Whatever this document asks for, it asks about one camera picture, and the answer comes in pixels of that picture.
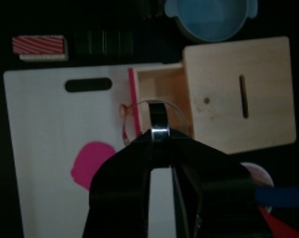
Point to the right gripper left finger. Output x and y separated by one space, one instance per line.
117 198

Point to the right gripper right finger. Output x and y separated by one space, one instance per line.
221 198

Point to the pink play dough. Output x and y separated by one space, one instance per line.
90 164

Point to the red-fronted wooden drawer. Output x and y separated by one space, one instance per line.
158 83

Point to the light blue bowl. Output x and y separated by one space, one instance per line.
210 18

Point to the red plastic cup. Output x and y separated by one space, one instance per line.
260 175

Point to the blue plastic utensil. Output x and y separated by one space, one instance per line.
282 196

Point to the white cutting board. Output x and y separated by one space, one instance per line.
42 139

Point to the wooden box with slot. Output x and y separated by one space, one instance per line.
221 93

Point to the red white striped block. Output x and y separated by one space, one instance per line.
38 46

